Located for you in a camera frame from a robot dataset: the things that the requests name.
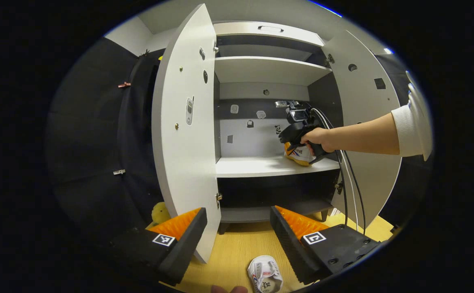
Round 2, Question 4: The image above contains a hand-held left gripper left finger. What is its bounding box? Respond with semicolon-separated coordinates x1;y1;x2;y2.
109;208;208;286

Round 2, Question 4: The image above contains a black backdrop cloth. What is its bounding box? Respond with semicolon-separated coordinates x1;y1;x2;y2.
375;53;433;228
46;37;168;245

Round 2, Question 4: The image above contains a yellow soft object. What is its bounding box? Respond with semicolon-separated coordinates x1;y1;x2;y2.
151;202;171;225

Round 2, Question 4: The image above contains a white cabinet door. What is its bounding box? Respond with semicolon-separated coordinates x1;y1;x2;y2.
151;3;222;264
320;29;402;228

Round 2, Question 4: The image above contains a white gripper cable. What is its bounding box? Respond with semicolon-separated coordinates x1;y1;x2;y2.
312;108;360;232

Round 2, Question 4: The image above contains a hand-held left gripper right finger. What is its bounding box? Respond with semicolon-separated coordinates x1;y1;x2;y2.
270;206;382;284

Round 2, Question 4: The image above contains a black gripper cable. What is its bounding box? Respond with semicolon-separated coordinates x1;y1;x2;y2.
310;107;367;236

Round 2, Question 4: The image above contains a white shoe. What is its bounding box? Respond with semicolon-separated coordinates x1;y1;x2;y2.
284;142;317;166
247;255;284;293

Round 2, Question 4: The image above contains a white shoe cabinet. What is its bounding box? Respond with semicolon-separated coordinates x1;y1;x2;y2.
213;21;343;234

